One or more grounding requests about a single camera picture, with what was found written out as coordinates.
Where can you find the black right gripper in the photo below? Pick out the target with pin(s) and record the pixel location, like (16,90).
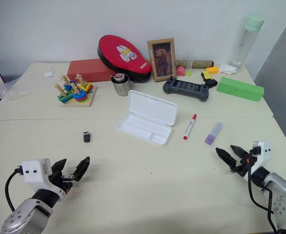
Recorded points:
(243,167)

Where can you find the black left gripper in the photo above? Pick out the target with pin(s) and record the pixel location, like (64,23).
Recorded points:
(65,181)

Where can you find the purple highlighter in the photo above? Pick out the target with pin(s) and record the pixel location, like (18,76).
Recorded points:
(212,135)

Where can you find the red capped white marker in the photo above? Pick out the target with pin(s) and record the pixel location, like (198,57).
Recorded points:
(189,127)

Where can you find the small black rectangular block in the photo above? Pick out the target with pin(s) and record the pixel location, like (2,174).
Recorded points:
(86,137)

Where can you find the white plastic case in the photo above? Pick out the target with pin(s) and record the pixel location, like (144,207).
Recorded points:
(145,126)

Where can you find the red paddle case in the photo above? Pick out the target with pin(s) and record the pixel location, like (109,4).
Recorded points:
(118,53)

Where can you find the green rectangular box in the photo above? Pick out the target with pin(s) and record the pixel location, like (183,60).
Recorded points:
(240,89)

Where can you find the wooden shape stacking toy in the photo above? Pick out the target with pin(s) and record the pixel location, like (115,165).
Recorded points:
(75,95)

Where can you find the grey handheld game controller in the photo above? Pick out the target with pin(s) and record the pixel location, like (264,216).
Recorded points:
(185,89)

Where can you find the yellow and black block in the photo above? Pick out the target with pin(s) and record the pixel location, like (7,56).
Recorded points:
(206,75)

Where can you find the crumpled white tissue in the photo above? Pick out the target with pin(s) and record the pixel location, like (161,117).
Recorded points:
(228,68)

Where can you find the orange block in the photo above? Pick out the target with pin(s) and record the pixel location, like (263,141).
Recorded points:
(213,70)

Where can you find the steel cup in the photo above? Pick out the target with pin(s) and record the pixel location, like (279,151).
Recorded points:
(121,89)

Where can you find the small green cap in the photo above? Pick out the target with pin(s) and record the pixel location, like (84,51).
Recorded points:
(188,72)

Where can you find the clear plastic bag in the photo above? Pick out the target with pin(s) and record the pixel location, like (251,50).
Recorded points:
(23,85)

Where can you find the small white card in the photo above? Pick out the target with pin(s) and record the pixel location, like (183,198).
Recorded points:
(48,74)

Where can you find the brown rolled tube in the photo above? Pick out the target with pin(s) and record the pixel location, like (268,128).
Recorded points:
(201,64)

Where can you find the red rectangular box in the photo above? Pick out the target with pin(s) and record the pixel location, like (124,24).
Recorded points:
(84,70)

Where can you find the small pink cup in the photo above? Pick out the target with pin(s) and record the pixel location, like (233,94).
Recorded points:
(181,71)

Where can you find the small round pink lid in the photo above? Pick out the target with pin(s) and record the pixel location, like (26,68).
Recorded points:
(119,77)

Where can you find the clear plastic test tube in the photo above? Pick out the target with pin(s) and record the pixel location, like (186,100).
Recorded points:
(190,62)

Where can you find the clear bottle green lid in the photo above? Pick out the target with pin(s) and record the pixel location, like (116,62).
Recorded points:
(245,41)

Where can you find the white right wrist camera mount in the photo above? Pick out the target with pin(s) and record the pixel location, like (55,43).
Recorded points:
(263,151)

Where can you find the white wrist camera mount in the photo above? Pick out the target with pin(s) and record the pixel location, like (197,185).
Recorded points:
(263,151)
(35,173)

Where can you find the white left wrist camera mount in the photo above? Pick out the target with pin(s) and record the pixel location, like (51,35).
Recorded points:
(35,173)

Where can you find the wooden picture frame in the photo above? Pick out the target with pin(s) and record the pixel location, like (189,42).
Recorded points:
(162,58)

